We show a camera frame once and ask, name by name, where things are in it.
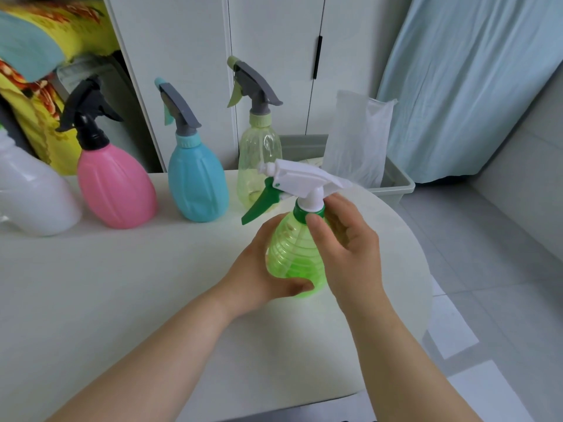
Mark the pink plastic bottle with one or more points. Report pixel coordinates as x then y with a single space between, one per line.
116 188

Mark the blue plastic bottle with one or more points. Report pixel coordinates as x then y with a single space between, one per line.
198 184

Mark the grey plastic bin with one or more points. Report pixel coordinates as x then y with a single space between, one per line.
396 182

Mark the yellow floral cloth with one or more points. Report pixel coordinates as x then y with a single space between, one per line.
39 118

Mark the green ribbed bottle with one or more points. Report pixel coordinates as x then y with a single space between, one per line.
294 254

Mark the grey yellow spray head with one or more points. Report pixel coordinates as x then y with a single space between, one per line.
255 85

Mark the person's left forearm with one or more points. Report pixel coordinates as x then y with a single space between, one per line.
136 373

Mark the yellow-green clear bottle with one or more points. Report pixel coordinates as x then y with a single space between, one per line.
257 162

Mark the person's right hand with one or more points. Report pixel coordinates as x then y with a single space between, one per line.
352 254

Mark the translucent white plastic bag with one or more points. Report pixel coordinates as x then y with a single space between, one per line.
360 136

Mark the light blue curtain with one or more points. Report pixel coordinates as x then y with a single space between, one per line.
470 83

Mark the black spray head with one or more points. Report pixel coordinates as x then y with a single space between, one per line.
88 123

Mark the person's left hand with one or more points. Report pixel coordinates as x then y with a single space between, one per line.
250 276

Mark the white plastic bottle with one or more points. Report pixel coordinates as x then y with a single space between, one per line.
31 197

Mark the person's right forearm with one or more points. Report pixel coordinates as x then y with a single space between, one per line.
404 369

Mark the white cabinet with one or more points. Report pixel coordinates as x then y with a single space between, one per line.
184 70

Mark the white green spray head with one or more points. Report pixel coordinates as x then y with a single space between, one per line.
303 182

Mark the teal towel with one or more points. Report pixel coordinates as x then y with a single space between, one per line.
26 48

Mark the grey plastic lid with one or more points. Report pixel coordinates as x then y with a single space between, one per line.
118 105

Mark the grey blue spray head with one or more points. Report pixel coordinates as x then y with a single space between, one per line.
180 109

